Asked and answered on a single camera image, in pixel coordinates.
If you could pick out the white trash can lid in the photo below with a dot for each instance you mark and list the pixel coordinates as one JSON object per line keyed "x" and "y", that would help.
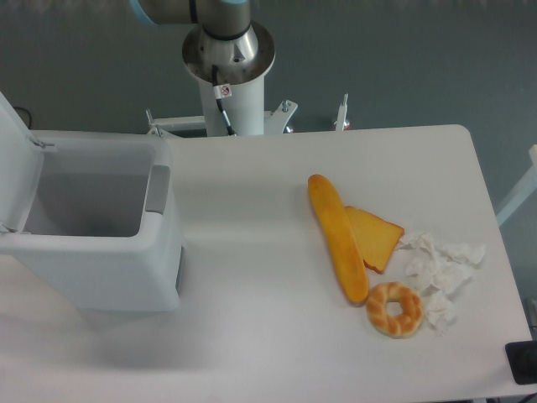
{"x": 21, "y": 164}

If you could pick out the white left foot bracket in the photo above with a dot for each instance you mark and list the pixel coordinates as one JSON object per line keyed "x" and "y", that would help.
{"x": 194, "y": 126}

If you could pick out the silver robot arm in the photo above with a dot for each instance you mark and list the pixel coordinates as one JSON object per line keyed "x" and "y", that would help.
{"x": 223, "y": 20}

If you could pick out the braided ring bread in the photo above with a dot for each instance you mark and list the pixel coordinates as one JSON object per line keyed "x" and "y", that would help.
{"x": 394, "y": 309}

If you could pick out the large crumpled white tissue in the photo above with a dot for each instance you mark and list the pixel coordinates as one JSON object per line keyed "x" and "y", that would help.
{"x": 440, "y": 266}

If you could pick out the small crumpled white tissue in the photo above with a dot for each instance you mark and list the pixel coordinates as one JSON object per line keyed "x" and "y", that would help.
{"x": 439, "y": 312}

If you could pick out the black device at table edge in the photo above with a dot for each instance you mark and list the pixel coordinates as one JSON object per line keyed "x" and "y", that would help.
{"x": 522, "y": 361}

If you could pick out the toast bread slice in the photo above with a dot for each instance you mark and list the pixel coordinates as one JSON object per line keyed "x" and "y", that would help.
{"x": 376, "y": 237}

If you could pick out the white frame leg right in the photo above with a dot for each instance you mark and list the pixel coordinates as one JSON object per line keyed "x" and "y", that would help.
{"x": 520, "y": 192}

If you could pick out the white trash can body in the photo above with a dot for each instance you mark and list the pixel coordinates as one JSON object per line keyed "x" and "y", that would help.
{"x": 104, "y": 228}

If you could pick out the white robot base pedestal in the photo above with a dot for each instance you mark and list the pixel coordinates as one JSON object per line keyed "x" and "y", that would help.
{"x": 231, "y": 81}

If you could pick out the white pedestal foot bracket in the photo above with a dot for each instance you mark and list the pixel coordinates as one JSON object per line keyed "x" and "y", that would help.
{"x": 342, "y": 123}

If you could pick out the long yellow baguette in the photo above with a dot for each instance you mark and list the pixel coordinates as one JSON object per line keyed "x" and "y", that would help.
{"x": 340, "y": 239}

